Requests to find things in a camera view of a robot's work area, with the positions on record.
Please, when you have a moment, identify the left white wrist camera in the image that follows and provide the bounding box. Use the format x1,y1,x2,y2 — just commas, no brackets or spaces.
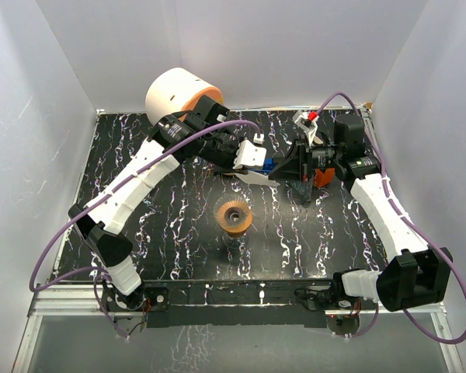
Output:
232,140,267,170

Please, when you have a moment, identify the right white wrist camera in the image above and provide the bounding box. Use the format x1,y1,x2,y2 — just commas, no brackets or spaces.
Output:
293,110,323,146

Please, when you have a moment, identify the dark glass dripper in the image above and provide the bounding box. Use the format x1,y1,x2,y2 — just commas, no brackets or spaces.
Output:
287,181,314,207

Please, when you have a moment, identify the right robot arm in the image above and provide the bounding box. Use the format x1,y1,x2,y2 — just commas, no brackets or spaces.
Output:
268,111,451,312

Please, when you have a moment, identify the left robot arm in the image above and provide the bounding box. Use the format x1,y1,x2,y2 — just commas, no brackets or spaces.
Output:
68,96,240,310

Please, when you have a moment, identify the coffee filter packet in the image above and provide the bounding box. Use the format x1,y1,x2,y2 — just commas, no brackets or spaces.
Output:
314,168,335,189

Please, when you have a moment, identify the clear glass dripper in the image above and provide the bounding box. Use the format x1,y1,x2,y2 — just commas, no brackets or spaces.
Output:
214,194,253,233

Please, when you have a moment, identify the glass carafe with brown band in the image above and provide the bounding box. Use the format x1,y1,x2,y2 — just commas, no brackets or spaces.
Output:
221,233,249,253

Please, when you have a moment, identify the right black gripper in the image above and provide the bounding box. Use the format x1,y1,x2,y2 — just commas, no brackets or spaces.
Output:
268,134,343,183

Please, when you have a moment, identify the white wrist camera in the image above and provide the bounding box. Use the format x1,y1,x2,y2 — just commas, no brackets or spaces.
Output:
232,140,267,170
293,110,323,146

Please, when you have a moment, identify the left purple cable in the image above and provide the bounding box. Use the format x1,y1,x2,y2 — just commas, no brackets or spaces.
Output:
29,120,265,292

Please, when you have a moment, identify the white paper coffee filter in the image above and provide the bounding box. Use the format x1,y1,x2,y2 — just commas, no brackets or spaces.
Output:
235,171,280,187

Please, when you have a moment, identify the white round drawer cabinet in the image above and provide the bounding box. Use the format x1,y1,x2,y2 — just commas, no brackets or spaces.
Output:
145,68,224,125

